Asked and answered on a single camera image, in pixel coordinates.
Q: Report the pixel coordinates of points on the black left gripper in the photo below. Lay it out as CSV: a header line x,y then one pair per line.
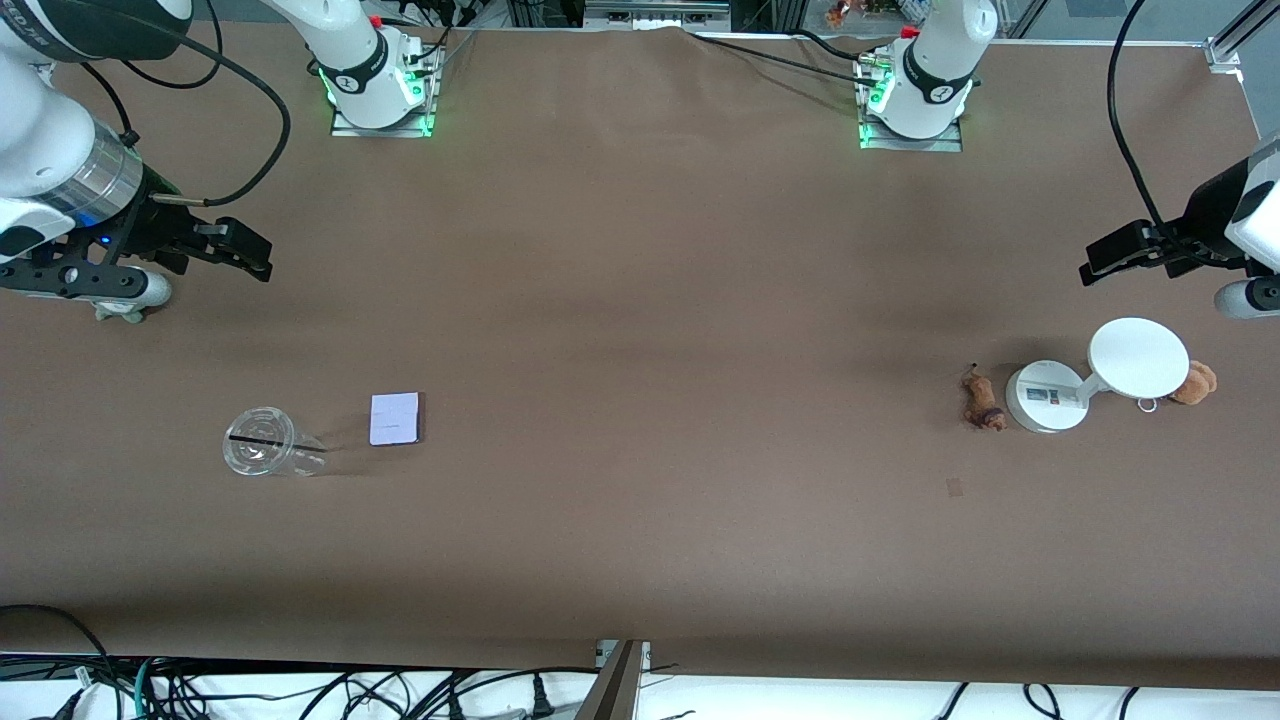
x,y
1203,222

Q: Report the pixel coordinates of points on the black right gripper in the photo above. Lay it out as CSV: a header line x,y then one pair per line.
x,y
157,219

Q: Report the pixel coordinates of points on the brown lion statue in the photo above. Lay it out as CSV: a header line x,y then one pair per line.
x,y
983,400

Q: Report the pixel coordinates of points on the lavender phone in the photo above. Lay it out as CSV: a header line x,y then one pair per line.
x,y
395,419

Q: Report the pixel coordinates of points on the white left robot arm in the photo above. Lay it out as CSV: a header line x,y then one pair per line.
x,y
935,70

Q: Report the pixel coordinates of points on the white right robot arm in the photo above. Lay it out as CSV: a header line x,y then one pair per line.
x,y
40,140

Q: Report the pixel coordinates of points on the white round desk lamp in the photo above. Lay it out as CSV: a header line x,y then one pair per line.
x,y
1135,358

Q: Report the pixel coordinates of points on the grey owl plush toy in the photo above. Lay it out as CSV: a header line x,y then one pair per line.
x,y
125,313

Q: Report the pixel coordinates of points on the black straw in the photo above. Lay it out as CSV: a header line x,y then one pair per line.
x,y
255,438

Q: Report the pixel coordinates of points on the clear plastic cup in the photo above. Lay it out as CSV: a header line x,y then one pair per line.
x,y
262,445

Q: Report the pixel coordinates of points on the grey device box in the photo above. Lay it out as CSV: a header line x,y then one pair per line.
x,y
655,12

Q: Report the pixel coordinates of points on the black power plug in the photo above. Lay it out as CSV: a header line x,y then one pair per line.
x,y
542,700

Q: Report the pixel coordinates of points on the grey metal beam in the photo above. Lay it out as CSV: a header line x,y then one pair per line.
x,y
612,690

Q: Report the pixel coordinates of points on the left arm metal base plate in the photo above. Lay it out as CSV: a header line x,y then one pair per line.
x,y
950,140

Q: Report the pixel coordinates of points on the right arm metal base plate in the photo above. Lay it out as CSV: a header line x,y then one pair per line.
x,y
415,118

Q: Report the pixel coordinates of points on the aluminium frame corner post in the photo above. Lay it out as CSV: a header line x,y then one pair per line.
x,y
1235,40

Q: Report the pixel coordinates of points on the silver metal bracket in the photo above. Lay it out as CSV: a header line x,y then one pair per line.
x,y
642,652

